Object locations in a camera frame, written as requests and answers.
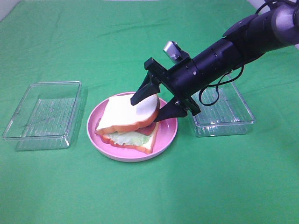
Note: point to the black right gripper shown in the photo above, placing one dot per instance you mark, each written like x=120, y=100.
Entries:
x=179, y=80

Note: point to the bacon strip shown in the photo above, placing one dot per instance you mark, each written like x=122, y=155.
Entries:
x=96, y=127
x=148, y=129

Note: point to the toast bread slice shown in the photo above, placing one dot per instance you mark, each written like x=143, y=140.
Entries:
x=146, y=148
x=120, y=116

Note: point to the green lettuce leaf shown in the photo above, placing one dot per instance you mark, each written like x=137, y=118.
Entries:
x=129, y=138

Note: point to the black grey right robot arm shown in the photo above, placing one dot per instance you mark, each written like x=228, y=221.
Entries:
x=244, y=42

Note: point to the right clear plastic container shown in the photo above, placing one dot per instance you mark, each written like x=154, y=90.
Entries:
x=230, y=115

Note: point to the clear plastic container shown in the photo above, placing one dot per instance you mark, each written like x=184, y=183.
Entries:
x=46, y=116
x=230, y=115

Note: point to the left clear plastic container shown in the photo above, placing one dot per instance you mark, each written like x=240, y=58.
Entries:
x=46, y=116

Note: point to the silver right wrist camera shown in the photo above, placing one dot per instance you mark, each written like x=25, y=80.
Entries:
x=174, y=52

